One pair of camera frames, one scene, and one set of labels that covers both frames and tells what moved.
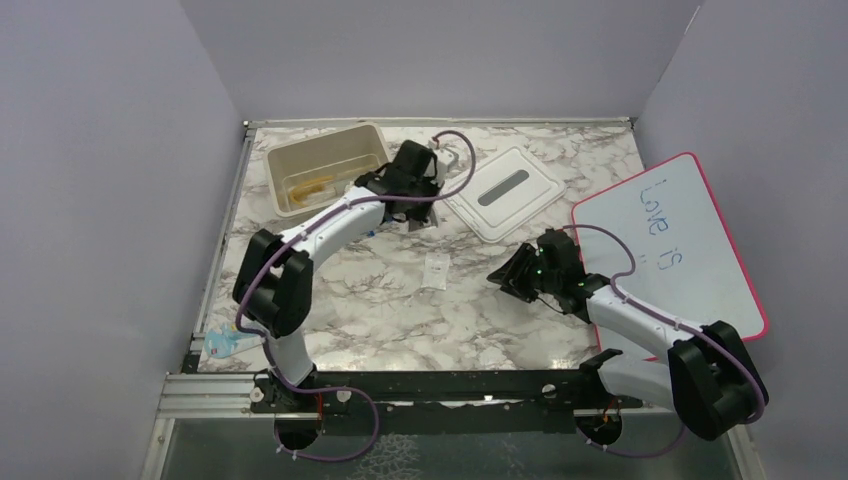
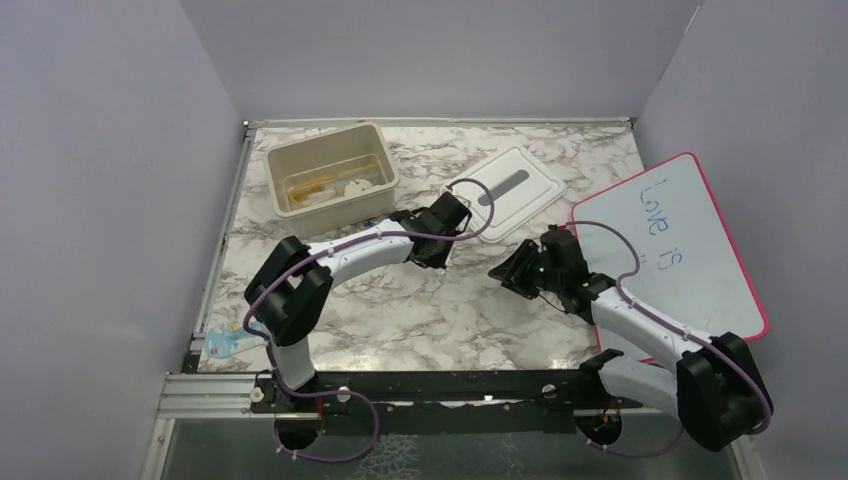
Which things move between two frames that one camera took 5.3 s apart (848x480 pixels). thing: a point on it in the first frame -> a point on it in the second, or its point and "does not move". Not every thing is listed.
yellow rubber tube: (307, 187) does not move
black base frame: (443, 402) does not move
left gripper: (420, 214) -> (435, 261)
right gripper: (509, 276) does not move
